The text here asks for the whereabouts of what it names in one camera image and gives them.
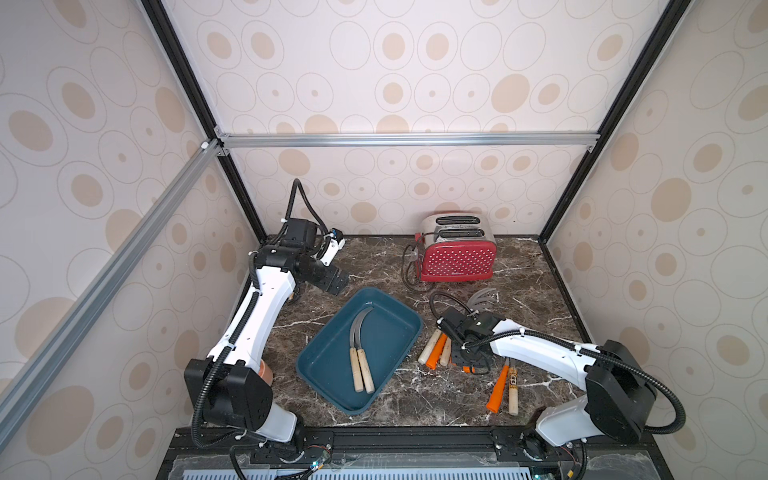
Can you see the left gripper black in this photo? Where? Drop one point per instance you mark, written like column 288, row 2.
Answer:
column 329, row 279

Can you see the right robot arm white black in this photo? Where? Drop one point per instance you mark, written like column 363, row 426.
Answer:
column 619, row 399

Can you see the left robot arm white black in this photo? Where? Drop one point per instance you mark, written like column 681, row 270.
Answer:
column 230, row 398

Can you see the teal rectangular storage tray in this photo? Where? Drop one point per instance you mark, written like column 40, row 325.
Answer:
column 388, row 334

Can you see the red polka dot toaster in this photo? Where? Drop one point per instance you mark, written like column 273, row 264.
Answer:
column 455, row 247

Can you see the pink plastic cup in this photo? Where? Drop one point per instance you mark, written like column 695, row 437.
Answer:
column 266, row 373

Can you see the horizontal aluminium bar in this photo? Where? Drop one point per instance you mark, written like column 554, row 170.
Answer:
column 228, row 141

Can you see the left diagonal aluminium bar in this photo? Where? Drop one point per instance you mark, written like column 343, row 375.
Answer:
column 42, row 368

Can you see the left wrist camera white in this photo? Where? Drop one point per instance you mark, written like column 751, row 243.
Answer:
column 333, row 242

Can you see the wooden handle sickle labelled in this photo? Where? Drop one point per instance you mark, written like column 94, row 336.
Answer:
column 513, row 401

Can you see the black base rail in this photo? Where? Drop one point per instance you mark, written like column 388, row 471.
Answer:
column 413, row 453

